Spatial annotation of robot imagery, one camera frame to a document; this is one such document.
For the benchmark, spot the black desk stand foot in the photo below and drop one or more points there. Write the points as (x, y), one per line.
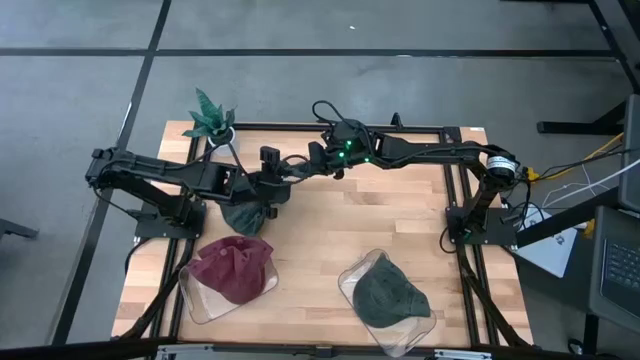
(575, 127)

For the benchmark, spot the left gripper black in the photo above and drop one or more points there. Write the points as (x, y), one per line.
(272, 190)

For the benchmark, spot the clear plastic bin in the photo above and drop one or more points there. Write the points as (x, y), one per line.
(400, 340)
(200, 310)

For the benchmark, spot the green snake plant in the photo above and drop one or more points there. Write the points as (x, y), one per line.
(212, 117)

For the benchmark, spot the black desk edge bar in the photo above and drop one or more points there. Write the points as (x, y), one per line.
(565, 220)

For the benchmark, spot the maroon cap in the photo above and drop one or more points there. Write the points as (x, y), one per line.
(225, 255)
(242, 292)

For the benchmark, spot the silver metal bracket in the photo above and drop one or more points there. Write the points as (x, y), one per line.
(462, 355)
(185, 351)

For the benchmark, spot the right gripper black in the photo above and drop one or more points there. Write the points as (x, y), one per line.
(322, 160)

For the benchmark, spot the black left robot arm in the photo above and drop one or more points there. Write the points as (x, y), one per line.
(165, 172)

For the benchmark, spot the black aluminium table frame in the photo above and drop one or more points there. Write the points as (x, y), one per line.
(280, 126)

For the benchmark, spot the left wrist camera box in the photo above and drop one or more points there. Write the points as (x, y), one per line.
(270, 157)

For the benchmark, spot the white box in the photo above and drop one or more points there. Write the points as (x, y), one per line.
(550, 250)

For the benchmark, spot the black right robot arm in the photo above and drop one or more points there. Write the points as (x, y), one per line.
(430, 150)

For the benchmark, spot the grey laptop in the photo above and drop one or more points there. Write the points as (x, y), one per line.
(620, 270)

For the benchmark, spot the black floor stand foot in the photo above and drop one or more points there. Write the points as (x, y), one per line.
(15, 229)

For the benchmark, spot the white plant pot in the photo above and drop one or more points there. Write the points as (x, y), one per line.
(220, 148)

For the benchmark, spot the grey monitor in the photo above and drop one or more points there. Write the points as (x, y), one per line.
(631, 160)

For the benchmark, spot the black camera rail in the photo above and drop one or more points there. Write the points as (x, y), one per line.
(60, 352)

